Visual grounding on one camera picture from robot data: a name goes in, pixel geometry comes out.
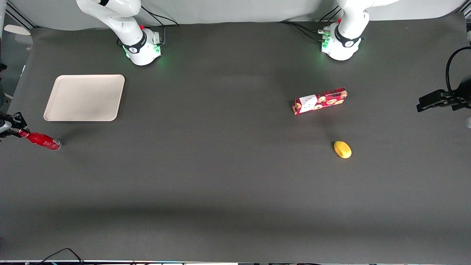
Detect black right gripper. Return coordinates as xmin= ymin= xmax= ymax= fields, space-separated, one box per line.
xmin=0 ymin=112 xmax=27 ymax=139

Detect thin black cable loop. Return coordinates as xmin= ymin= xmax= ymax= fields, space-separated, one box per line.
xmin=37 ymin=248 xmax=86 ymax=265

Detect black right arm base cables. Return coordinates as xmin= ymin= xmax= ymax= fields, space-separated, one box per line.
xmin=117 ymin=7 xmax=181 ymax=47

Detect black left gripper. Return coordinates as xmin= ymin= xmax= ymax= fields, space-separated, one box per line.
xmin=416 ymin=75 xmax=471 ymax=113

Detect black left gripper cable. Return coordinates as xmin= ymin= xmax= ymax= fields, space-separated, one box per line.
xmin=446 ymin=46 xmax=471 ymax=97

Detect yellow lemon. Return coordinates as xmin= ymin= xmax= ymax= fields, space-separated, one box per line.
xmin=334 ymin=141 xmax=352 ymax=159

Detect white round disc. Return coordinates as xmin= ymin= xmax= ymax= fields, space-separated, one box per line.
xmin=4 ymin=24 xmax=32 ymax=36

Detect black arm base cables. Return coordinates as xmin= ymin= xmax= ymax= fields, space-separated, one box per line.
xmin=278 ymin=5 xmax=341 ymax=42
xmin=117 ymin=7 xmax=181 ymax=47

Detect black left arm base cables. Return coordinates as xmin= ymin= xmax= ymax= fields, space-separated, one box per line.
xmin=278 ymin=5 xmax=341 ymax=42

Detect dark grey table mat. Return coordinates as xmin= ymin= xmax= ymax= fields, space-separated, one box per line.
xmin=0 ymin=13 xmax=471 ymax=264

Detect red coke bottle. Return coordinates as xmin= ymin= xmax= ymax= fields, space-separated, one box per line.
xmin=18 ymin=130 xmax=63 ymax=151

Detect red cookie box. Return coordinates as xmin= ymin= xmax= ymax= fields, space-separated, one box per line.
xmin=292 ymin=87 xmax=348 ymax=116

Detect beige plastic tray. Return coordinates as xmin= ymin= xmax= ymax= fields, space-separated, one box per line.
xmin=43 ymin=75 xmax=125 ymax=122

